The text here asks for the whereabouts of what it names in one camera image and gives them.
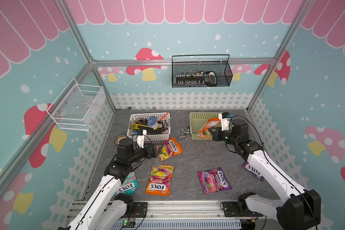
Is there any orange fruits candy bag small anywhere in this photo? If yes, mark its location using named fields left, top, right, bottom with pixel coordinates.
left=157, top=138, right=183, bottom=162

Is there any blue white work glove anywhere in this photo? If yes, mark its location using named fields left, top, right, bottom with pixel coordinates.
left=147, top=116, right=160, bottom=130

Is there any small green circuit board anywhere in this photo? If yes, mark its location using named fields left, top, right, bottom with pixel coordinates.
left=121, top=220, right=136, bottom=228

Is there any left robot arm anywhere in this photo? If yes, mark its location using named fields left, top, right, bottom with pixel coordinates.
left=64, top=138, right=158, bottom=230

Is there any yellow black tool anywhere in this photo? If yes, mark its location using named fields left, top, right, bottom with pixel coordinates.
left=130, top=124, right=165, bottom=135

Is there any orange white candy bag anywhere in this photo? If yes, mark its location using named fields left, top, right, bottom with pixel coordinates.
left=197, top=117, right=220, bottom=139

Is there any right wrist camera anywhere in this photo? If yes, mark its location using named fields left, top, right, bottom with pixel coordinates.
left=218, top=112, right=232, bottom=131

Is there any white wire wall basket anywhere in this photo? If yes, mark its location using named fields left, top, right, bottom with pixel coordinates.
left=47, top=79, right=106, bottom=131

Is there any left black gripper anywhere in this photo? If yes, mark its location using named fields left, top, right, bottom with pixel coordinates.
left=128, top=142, right=163, bottom=164

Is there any tape roll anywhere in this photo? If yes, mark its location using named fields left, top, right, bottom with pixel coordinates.
left=115, top=135, right=127, bottom=146

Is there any green plastic basket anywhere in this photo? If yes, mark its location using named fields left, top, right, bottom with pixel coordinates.
left=189, top=112, right=221, bottom=140

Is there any metal fitting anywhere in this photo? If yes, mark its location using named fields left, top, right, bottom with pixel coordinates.
left=179, top=127, right=190, bottom=139

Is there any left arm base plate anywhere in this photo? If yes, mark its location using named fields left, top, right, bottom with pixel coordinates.
left=121, top=202, right=148, bottom=218

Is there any black wire wall basket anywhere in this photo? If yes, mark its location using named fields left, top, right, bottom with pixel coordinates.
left=171, top=54, right=233, bottom=88

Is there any socket set in wall basket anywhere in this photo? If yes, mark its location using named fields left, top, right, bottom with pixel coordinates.
left=172, top=74, right=210, bottom=87

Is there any orange Fox's fruits bag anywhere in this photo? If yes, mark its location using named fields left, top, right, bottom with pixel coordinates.
left=146, top=165, right=174, bottom=196

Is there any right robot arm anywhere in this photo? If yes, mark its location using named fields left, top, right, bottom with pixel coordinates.
left=209, top=118, right=321, bottom=230

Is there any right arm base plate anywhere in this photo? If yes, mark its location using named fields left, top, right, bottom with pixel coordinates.
left=220, top=201, right=263, bottom=219

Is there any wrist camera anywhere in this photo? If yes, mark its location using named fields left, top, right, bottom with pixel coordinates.
left=136, top=129, right=147, bottom=149
left=218, top=112, right=232, bottom=131

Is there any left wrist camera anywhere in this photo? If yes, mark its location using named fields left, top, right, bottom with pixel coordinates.
left=136, top=129, right=147, bottom=149

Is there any white plastic basket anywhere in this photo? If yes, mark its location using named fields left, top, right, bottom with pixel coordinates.
left=127, top=112, right=171, bottom=141

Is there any teal Fox's mint bag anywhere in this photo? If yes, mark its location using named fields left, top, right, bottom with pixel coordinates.
left=115, top=172, right=139, bottom=196

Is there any purple Fox's bag near wall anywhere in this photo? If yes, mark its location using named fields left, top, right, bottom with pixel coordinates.
left=242, top=162, right=264, bottom=181

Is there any orange tube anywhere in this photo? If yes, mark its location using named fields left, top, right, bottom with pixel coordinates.
left=158, top=113, right=169, bottom=121

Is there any purple Fox's berries bag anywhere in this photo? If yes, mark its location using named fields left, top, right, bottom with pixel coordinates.
left=197, top=167, right=232, bottom=195

